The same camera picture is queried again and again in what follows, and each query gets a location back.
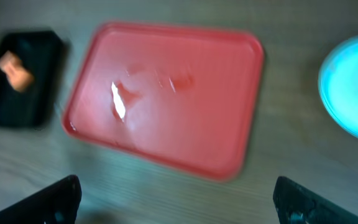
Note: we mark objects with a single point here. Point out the red plastic tray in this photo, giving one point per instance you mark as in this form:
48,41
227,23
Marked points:
182,97

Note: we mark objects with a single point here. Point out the white plate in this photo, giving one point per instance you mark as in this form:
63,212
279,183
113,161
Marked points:
338,85

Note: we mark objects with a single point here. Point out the black rectangular water tray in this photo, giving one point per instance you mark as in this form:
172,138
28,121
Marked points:
42,53

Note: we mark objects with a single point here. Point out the orange sponge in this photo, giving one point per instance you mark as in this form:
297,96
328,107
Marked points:
18,77

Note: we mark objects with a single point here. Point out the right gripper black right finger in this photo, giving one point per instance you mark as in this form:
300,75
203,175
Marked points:
295,204

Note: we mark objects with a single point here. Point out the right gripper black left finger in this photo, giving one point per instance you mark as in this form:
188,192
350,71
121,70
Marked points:
56,204

